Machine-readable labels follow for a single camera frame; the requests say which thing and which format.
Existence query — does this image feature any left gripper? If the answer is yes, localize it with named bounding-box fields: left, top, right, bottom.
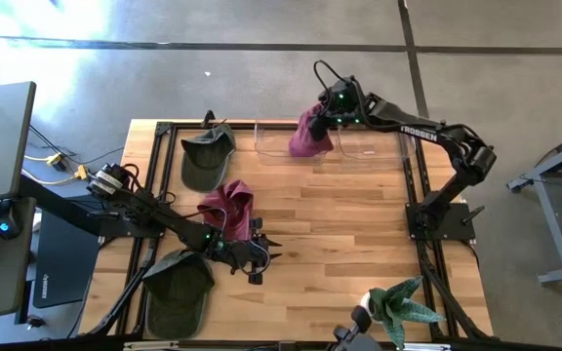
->
left=221, top=216, right=283, bottom=287

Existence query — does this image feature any maroon baseball cap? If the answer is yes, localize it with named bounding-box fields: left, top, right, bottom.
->
left=288, top=103, right=335, bottom=158
left=196, top=178, right=255, bottom=243

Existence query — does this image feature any dark green baseball cap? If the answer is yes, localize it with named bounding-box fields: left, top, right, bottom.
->
left=180, top=124, right=237, bottom=193
left=141, top=249, right=216, bottom=340

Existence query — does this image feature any clear plastic bin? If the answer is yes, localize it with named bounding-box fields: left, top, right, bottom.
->
left=254, top=119, right=341, bottom=168
left=337, top=116, right=418, bottom=171

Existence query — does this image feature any white plant pot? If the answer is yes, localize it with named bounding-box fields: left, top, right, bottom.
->
left=360, top=292, right=384, bottom=326

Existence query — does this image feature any green snake plant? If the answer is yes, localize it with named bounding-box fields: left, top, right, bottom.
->
left=368, top=276, right=447, bottom=351

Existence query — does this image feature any black laptop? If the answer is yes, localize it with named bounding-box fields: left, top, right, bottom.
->
left=32, top=209, right=101, bottom=309

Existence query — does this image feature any black desk support beam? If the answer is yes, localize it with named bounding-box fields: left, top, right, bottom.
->
left=17, top=173, right=116, bottom=238

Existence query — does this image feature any grey metal stand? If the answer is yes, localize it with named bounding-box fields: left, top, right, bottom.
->
left=506, top=124, right=562, bottom=287

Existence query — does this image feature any black computer mouse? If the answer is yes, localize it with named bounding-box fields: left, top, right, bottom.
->
left=0, top=204, right=21, bottom=241

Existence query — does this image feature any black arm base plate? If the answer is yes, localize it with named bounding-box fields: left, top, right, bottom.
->
left=98, top=200, right=168, bottom=240
left=405, top=202, right=486, bottom=243

